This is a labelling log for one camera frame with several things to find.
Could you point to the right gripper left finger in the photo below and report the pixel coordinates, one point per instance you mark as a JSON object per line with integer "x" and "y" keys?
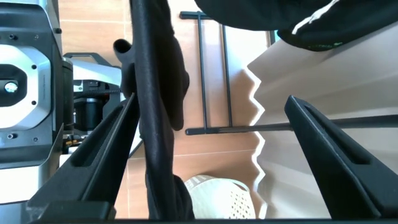
{"x": 102, "y": 174}

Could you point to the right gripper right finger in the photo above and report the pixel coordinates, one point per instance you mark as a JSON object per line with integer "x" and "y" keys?
{"x": 335, "y": 168}

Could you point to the black garment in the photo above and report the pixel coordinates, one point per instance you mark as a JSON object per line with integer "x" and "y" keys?
{"x": 155, "y": 93}

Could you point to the black shorts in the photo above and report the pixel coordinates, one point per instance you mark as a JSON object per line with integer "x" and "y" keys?
{"x": 264, "y": 15}

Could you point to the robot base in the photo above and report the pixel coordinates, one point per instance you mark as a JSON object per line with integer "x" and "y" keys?
{"x": 25, "y": 77}

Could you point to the black clothes rack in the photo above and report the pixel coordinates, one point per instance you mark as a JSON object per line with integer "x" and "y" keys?
{"x": 248, "y": 128}

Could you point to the white laundry basket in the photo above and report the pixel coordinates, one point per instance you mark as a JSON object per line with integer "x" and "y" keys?
{"x": 217, "y": 199}

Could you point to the beige curtain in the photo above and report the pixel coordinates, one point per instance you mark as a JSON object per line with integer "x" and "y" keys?
{"x": 326, "y": 81}

